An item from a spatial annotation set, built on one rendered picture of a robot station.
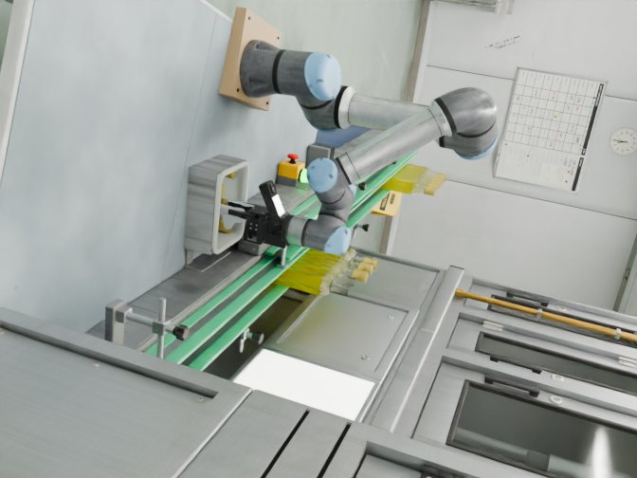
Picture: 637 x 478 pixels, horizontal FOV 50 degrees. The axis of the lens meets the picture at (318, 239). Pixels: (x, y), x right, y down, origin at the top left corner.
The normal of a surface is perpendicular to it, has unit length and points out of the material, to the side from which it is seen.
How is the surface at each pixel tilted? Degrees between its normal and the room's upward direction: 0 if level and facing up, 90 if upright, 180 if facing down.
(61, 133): 0
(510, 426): 90
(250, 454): 90
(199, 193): 90
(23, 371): 90
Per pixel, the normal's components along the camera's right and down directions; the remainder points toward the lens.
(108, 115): 0.93, 0.23
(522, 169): -0.34, 0.29
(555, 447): 0.13, -0.93
